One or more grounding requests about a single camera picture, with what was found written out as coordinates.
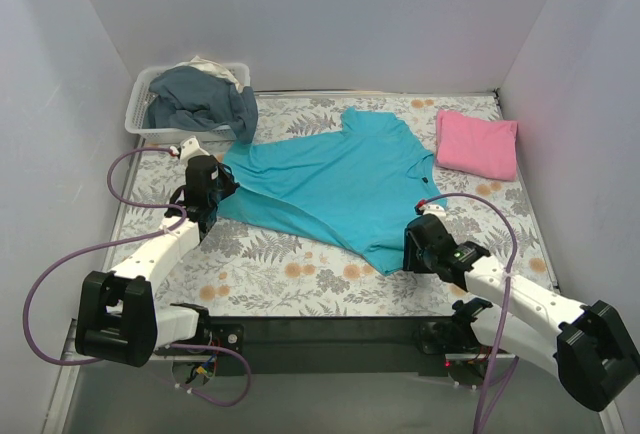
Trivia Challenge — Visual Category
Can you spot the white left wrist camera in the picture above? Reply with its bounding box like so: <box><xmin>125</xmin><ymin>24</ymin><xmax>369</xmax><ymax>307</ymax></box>
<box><xmin>169</xmin><ymin>136</ymin><xmax>209</xmax><ymax>165</ymax></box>

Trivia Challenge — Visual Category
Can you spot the cream t shirt in basket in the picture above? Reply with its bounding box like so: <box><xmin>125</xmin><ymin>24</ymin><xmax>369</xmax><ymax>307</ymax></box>
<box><xmin>171</xmin><ymin>56</ymin><xmax>253</xmax><ymax>94</ymax></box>

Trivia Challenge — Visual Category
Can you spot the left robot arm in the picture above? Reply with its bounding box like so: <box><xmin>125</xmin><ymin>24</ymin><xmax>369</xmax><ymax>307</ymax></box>
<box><xmin>75</xmin><ymin>155</ymin><xmax>239</xmax><ymax>367</ymax></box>

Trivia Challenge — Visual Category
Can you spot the teal t shirt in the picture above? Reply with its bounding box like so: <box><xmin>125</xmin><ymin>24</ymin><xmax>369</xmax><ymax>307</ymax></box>
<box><xmin>218</xmin><ymin>108</ymin><xmax>447</xmax><ymax>275</ymax></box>

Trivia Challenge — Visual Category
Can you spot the white plastic laundry basket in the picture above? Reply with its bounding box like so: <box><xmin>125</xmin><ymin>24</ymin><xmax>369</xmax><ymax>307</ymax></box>
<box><xmin>124</xmin><ymin>66</ymin><xmax>235</xmax><ymax>144</ymax></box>

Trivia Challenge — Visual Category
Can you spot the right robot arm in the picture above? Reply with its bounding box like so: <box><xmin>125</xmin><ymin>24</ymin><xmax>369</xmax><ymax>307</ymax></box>
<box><xmin>404</xmin><ymin>214</ymin><xmax>639</xmax><ymax>412</ymax></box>

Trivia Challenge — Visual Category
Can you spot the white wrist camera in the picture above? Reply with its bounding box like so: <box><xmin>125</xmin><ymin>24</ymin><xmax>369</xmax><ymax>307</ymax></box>
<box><xmin>415</xmin><ymin>199</ymin><xmax>447</xmax><ymax>219</ymax></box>
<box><xmin>169</xmin><ymin>136</ymin><xmax>209</xmax><ymax>165</ymax></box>

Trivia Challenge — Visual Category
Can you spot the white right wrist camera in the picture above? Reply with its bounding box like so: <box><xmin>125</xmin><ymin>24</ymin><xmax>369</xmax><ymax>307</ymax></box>
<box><xmin>415</xmin><ymin>199</ymin><xmax>447</xmax><ymax>219</ymax></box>

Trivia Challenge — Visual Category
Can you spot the aluminium frame rail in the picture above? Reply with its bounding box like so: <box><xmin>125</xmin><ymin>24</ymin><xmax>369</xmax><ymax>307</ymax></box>
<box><xmin>39</xmin><ymin>317</ymin><xmax>626</xmax><ymax>434</ymax></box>

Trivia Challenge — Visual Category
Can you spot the folded pink t shirt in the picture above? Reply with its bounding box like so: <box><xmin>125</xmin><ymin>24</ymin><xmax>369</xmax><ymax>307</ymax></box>
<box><xmin>436</xmin><ymin>110</ymin><xmax>518</xmax><ymax>181</ymax></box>

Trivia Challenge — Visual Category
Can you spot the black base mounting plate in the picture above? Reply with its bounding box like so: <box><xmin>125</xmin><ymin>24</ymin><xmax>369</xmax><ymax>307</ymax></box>
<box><xmin>209</xmin><ymin>316</ymin><xmax>489</xmax><ymax>376</ymax></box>

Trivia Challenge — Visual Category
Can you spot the grey-blue t shirt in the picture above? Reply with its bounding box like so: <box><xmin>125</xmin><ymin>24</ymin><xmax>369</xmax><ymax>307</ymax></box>
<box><xmin>144</xmin><ymin>66</ymin><xmax>259</xmax><ymax>143</ymax></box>

